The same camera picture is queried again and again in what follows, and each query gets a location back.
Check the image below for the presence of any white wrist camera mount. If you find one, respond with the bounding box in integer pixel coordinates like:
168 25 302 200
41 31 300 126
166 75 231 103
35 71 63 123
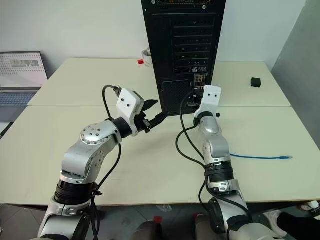
193 84 223 126
115 87 145 137

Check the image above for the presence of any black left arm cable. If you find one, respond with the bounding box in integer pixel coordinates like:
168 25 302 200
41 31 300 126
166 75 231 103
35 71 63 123
74 84 123 240

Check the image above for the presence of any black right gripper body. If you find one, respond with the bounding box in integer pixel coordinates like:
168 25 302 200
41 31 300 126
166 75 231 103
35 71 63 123
186 89 205 109

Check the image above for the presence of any black computer tower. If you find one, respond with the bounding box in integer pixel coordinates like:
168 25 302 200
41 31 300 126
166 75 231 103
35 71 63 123
140 0 227 117

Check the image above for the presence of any white tape roll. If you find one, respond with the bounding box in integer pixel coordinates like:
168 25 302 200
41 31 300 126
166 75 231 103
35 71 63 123
141 46 153 68

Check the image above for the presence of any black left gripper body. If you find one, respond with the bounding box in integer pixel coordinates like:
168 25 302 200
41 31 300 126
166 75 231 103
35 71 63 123
133 111 152 135

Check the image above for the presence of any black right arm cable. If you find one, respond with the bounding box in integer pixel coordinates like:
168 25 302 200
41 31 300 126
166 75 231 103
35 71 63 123
175 89 251 232

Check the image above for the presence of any grey laptop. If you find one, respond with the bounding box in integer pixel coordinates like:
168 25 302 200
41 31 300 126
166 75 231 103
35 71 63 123
0 51 49 124

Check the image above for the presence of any white and red shoe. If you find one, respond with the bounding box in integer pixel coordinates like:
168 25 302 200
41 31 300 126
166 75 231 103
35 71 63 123
299 199 320 213

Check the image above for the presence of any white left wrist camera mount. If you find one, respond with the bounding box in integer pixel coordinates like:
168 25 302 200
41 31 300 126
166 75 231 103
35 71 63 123
115 87 145 137

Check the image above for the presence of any grey partition panel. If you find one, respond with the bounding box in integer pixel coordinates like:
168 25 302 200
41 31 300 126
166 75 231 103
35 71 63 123
270 0 320 152

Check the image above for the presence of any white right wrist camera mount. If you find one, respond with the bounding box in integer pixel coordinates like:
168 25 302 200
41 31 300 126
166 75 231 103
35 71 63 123
193 84 223 126

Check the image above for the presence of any blue ethernet cable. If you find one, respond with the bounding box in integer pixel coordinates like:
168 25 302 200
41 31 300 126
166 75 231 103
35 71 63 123
229 152 293 161

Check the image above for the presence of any black trouser leg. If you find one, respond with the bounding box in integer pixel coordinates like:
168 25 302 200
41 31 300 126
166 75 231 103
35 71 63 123
277 211 320 240

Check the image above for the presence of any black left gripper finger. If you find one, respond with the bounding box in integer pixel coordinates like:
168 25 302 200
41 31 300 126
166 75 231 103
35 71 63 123
142 99 159 113
148 111 169 129

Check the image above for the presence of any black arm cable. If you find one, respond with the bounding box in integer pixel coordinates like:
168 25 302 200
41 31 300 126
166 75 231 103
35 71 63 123
175 89 251 232
74 84 123 240

